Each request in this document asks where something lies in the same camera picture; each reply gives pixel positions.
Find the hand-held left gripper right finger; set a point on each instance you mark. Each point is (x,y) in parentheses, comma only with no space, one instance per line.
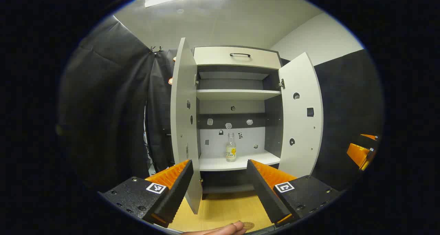
(263,193)

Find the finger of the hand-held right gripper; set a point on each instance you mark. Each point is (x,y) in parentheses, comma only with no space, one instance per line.
(370,140)
(358,154)

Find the white cabinet drawer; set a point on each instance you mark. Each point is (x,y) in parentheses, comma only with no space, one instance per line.
(213,57)

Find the white cabinet shelf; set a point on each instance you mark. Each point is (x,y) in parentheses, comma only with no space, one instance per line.
(213,162)
(237,94)

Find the white cabinet door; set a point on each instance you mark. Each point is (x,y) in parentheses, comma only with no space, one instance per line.
(182,142)
(299,125)

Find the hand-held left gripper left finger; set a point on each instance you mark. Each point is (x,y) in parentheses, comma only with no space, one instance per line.
(175,193)

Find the round brown coaster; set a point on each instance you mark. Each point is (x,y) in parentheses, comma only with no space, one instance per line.
(249,225)

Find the clear glass bottle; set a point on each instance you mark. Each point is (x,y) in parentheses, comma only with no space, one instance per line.
(231,152)

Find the metal door hinge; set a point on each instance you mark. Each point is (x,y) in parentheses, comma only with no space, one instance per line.
(282,83)
(196,79)

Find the white and grey cabinet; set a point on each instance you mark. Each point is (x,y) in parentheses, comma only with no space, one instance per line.
(273,125)

